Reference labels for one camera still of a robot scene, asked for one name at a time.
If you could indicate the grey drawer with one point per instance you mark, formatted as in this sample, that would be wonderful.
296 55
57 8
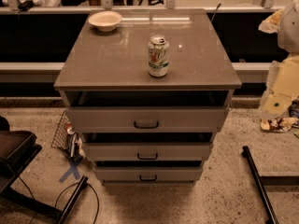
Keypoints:
146 120
147 151
147 174

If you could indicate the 7up soda can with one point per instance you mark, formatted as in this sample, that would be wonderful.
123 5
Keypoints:
158 55

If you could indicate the brown snack bag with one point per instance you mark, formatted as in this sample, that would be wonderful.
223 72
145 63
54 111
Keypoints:
279 125

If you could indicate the black floor bar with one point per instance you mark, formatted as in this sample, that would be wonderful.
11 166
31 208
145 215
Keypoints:
261 181

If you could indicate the grey drawer cabinet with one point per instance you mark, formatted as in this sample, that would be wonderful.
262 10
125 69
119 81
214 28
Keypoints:
112 70

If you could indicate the top grey drawer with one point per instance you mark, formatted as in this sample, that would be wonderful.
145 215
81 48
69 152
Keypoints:
146 120

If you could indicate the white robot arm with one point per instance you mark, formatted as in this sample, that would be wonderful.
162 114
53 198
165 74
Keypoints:
284 22

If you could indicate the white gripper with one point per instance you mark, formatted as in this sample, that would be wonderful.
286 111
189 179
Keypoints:
290 28

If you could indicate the wire mesh basket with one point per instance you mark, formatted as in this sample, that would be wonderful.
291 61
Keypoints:
60 136

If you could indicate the white paper bowl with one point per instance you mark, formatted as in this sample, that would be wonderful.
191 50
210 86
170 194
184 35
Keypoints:
105 21

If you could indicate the blue snack packet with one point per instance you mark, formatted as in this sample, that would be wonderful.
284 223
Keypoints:
294 113

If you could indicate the black tray stand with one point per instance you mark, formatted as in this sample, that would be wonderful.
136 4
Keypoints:
17 150

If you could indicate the bottom grey drawer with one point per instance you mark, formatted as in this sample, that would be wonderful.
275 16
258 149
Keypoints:
147 174

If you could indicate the middle grey drawer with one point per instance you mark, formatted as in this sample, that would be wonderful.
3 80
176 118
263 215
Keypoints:
147 151

